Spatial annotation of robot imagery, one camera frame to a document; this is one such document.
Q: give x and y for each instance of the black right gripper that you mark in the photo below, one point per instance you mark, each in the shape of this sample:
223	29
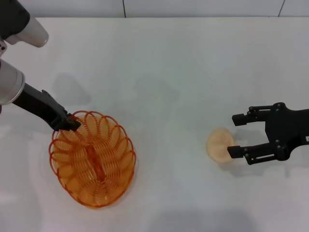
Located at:
289	130

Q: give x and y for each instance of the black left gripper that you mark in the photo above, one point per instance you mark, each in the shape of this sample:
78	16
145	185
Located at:
33	101

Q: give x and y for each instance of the pale round bread bun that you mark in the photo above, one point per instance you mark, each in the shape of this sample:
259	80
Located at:
218	147

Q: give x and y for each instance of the orange plastic woven basket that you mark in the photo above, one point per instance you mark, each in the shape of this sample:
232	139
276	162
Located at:
96	164

